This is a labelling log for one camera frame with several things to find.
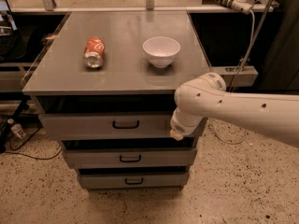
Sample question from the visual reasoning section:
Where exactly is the grey drawer cabinet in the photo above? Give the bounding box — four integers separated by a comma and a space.
23, 11, 208, 176

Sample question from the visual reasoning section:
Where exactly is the small plastic bottle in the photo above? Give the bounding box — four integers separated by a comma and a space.
7, 119, 26, 139

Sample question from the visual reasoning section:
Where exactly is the black top drawer handle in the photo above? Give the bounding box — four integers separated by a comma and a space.
112, 120, 139, 129

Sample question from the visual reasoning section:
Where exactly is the grey bottom drawer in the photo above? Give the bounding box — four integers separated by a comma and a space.
78, 172, 189, 189

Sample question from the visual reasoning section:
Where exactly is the grey hanging cable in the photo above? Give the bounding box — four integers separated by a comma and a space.
207, 8, 256, 146

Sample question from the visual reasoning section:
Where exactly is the orange soda can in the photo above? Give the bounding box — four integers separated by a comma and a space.
83, 37, 105, 68

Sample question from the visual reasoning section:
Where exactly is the grey middle drawer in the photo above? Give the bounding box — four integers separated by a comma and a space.
63, 148, 197, 169

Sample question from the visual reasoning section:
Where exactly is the grey drawer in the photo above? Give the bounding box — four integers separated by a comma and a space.
39, 113, 171, 141
78, 172, 189, 189
63, 148, 197, 169

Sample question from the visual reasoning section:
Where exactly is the white power strip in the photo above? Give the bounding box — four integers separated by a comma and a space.
212, 0, 253, 15

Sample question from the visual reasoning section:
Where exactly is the grey metal bracket beam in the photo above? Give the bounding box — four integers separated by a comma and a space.
211, 66, 258, 87

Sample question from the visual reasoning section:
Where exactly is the black floor cable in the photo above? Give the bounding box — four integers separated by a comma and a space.
3, 126, 64, 161

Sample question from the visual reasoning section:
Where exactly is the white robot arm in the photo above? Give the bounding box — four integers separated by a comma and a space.
170, 73, 299, 147

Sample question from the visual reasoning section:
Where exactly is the white ceramic bowl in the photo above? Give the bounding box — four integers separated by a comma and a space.
143, 36, 180, 68

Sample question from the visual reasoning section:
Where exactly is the grey top drawer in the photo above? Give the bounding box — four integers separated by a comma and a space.
39, 113, 171, 141

